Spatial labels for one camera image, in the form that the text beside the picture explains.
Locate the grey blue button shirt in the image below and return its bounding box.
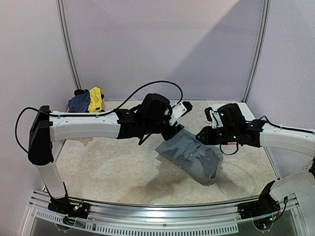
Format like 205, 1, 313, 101
156, 129, 223, 186

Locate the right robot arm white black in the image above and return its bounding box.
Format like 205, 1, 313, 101
195, 103, 315, 214

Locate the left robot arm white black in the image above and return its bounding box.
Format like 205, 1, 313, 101
28, 93, 192, 213

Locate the pink plastic laundry basket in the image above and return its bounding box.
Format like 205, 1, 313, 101
87, 100, 106, 113

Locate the white folded shirt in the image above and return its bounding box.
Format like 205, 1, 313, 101
208, 102, 255, 121

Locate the yellow garment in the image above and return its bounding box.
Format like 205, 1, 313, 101
88, 87, 102, 113

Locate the navy blue garment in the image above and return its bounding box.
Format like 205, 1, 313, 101
68, 89, 91, 113

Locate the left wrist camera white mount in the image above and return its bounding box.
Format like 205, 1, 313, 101
169, 101, 192, 126

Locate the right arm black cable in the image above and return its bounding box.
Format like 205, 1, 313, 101
219, 115, 315, 155

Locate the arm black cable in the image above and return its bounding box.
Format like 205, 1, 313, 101
219, 115, 315, 155
14, 80, 184, 154

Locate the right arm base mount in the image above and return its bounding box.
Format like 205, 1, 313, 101
237, 180, 281, 219

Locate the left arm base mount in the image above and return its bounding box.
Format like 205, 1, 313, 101
48, 186, 91, 219

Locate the right aluminium corner post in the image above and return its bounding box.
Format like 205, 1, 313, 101
241, 0, 270, 103

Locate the aluminium corner post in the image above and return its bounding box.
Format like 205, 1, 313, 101
241, 0, 270, 103
56, 0, 82, 89

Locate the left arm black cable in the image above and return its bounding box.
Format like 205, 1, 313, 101
14, 80, 184, 154

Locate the aluminium front rail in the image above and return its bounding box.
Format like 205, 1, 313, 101
22, 191, 306, 236

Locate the left aluminium corner post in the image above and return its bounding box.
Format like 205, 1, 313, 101
56, 0, 82, 89

